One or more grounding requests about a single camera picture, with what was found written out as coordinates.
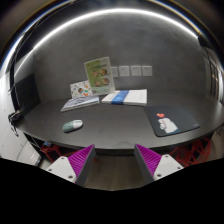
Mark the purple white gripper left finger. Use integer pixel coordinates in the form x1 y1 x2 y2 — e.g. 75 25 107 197
47 145 96 186

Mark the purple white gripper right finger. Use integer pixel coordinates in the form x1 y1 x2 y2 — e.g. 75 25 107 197
134 144 183 185

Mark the black mouse pad with print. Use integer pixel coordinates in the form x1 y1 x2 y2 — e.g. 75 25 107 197
144 106 200 137

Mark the grey magazine lying flat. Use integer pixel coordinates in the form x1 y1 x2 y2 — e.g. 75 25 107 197
61 96 100 112

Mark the white book with blue band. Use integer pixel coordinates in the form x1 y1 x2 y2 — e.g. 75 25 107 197
101 89 147 106

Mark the small white colourful card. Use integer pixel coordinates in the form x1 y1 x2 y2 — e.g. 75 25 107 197
70 80 92 98

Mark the black monitor at left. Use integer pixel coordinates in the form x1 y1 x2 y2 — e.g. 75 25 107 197
15 74 41 115

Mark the green standing menu poster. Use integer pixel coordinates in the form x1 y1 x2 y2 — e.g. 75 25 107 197
84 57 115 95

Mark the curved ceiling light strip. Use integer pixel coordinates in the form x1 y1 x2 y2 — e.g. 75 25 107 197
14 8 198 77

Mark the red table frame left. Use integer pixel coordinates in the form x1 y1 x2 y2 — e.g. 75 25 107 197
40 144 75 162

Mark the red table frame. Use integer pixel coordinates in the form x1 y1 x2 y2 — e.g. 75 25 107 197
40 144 75 162
170 137 211 167

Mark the red table frame right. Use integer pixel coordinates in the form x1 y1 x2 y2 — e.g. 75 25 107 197
170 137 211 167

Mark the black cable at left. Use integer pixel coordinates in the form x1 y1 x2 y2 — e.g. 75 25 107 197
7 109 24 138

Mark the white wall socket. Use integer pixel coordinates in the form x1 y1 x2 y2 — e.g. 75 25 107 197
131 65 142 76
119 66 130 77
111 67 119 77
142 66 152 76

